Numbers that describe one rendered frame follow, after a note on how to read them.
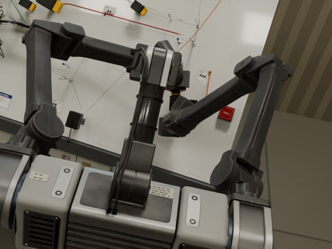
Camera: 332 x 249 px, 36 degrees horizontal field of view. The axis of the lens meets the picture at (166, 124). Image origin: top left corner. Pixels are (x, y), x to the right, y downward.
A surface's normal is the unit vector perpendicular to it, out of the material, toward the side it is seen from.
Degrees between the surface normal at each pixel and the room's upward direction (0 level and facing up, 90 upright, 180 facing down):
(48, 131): 25
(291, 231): 0
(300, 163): 0
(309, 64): 90
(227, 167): 62
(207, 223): 0
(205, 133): 53
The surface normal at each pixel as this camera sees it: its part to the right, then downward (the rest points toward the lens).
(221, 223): 0.19, -0.76
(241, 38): -0.08, 0.01
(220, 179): -0.77, -0.55
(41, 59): 0.55, -0.61
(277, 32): -0.11, 0.62
